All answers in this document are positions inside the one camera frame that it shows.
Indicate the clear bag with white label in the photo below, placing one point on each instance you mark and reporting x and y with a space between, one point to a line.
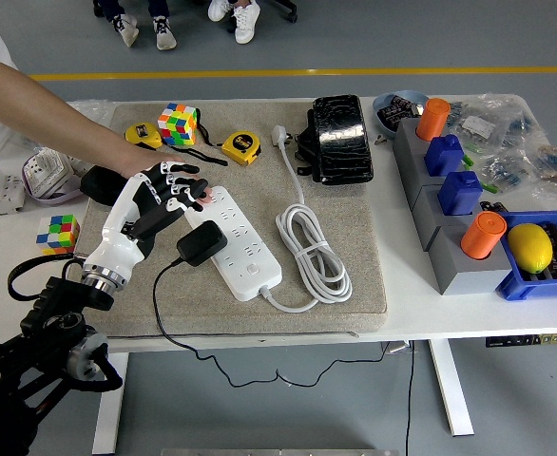
478 126

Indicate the clear bag of brown resistors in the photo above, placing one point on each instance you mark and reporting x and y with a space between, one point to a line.
556 161

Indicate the black chair caster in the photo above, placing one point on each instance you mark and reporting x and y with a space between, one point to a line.
289 14
99 7

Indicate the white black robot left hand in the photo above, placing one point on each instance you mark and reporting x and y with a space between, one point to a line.
117 237

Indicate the small metal clip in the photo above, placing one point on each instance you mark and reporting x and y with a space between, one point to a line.
379 139

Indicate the grey-brown mat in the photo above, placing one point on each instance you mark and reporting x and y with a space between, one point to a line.
345 214

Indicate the small green part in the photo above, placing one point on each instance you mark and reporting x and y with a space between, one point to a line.
490 187
468 160

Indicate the blue block peg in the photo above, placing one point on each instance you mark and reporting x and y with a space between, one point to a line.
442 154
459 192

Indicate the white power strip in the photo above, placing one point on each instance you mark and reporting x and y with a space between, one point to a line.
250 256

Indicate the black table control panel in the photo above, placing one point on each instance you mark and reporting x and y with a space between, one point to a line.
521 340

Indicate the light blue bowl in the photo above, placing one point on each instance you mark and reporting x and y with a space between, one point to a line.
378 107

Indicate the person's foot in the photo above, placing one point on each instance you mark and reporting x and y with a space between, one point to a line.
127 29
164 33
219 9
246 21

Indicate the clear bag of metal parts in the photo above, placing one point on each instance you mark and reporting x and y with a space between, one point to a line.
93 111

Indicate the black cloth pouch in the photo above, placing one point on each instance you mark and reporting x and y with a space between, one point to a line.
100 185

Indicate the clear bag of blue resistors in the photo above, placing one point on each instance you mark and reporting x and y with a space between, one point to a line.
504 171

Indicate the dark components in bowl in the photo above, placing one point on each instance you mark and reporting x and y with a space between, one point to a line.
395 113

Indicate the glossy black case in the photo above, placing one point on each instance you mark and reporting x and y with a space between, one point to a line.
342 138

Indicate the orange cylinder peg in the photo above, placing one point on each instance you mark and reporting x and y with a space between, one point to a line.
433 119
480 235

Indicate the white table leg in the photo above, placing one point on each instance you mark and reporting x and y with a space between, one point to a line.
452 389
109 404

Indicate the yellow lemon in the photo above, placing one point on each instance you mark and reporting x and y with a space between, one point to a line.
530 247

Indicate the black electronic component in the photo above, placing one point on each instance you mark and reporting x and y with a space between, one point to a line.
493 207

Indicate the blue plastic bin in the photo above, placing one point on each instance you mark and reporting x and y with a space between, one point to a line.
516 285

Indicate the person's leg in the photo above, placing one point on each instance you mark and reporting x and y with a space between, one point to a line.
159 7
111 7

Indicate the yellow tape measure 5m print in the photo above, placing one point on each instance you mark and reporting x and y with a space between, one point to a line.
240 145

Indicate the large colourful puzzle cube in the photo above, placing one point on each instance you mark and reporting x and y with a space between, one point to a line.
178 124

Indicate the silver under-table bracket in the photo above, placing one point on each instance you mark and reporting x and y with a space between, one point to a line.
397 347

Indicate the black plug adapter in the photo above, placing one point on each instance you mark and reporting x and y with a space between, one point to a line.
202 242

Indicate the person's hand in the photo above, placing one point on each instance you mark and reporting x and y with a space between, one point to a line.
145 161

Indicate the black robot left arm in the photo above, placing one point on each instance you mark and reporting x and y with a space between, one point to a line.
45 328

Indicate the white socket in purple pack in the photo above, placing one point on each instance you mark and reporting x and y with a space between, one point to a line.
45 173

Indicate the plain yellow tape measure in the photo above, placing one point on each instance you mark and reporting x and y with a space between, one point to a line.
143 132

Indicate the small colourful puzzle cube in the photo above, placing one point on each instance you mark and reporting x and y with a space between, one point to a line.
57 235

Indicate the person's forearm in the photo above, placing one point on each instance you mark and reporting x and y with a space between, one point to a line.
45 116

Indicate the grey peg holder block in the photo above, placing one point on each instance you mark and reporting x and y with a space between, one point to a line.
409 152
426 214
459 273

